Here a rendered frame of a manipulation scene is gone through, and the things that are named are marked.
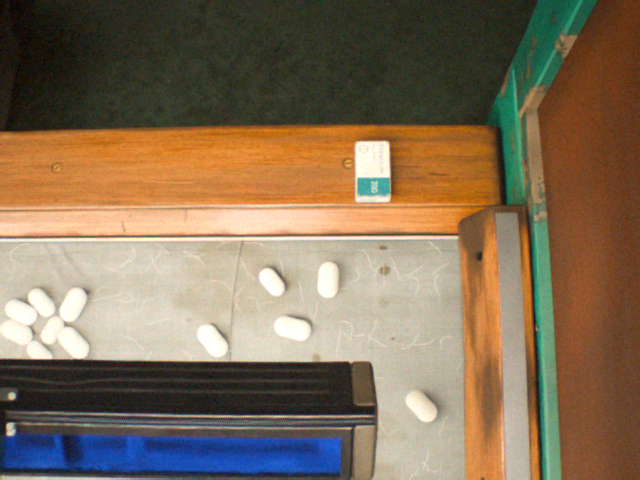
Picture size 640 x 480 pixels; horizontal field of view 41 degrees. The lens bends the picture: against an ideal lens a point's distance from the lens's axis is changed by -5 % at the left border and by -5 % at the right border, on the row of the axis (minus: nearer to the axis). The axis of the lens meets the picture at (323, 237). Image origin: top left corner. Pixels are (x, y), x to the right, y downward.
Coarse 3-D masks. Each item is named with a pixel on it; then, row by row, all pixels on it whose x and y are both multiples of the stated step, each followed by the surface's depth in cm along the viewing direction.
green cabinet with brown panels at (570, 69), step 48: (576, 0) 64; (624, 0) 58; (528, 48) 81; (576, 48) 69; (624, 48) 58; (528, 96) 81; (576, 96) 70; (624, 96) 58; (528, 144) 82; (576, 144) 70; (624, 144) 58; (528, 192) 82; (576, 192) 70; (624, 192) 59; (576, 240) 71; (624, 240) 59; (576, 288) 71; (624, 288) 59; (576, 336) 70; (624, 336) 59; (576, 384) 70; (624, 384) 59; (576, 432) 70; (624, 432) 58
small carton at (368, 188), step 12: (360, 144) 92; (372, 144) 92; (384, 144) 92; (360, 156) 91; (372, 156) 91; (384, 156) 91; (360, 168) 91; (372, 168) 91; (384, 168) 91; (360, 180) 91; (372, 180) 91; (384, 180) 91; (360, 192) 90; (372, 192) 90; (384, 192) 90
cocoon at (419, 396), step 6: (408, 396) 88; (414, 396) 87; (420, 396) 87; (408, 402) 88; (414, 402) 87; (420, 402) 87; (426, 402) 87; (414, 408) 87; (420, 408) 87; (426, 408) 87; (432, 408) 87; (420, 414) 87; (426, 414) 87; (432, 414) 87; (426, 420) 87
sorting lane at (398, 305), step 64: (0, 256) 93; (64, 256) 93; (128, 256) 93; (192, 256) 93; (256, 256) 93; (320, 256) 93; (384, 256) 93; (448, 256) 93; (0, 320) 91; (64, 320) 91; (128, 320) 91; (192, 320) 91; (256, 320) 91; (320, 320) 91; (384, 320) 91; (448, 320) 91; (384, 384) 90; (448, 384) 90; (384, 448) 88; (448, 448) 88
